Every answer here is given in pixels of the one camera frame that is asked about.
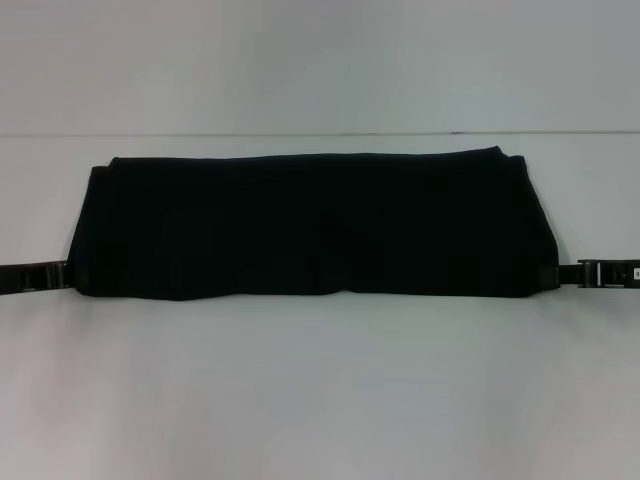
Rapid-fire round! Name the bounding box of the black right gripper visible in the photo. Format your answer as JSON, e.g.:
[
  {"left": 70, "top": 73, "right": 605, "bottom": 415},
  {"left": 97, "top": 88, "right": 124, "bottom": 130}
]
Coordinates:
[{"left": 542, "top": 257, "right": 640, "bottom": 291}]

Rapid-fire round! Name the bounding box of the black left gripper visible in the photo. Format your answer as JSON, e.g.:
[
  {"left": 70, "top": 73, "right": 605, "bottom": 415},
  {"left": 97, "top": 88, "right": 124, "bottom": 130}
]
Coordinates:
[{"left": 0, "top": 259, "right": 85, "bottom": 297}]

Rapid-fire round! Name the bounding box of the black shirt with FREE print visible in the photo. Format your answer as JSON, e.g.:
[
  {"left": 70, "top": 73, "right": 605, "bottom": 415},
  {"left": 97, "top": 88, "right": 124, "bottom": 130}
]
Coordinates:
[{"left": 67, "top": 144, "right": 562, "bottom": 303}]

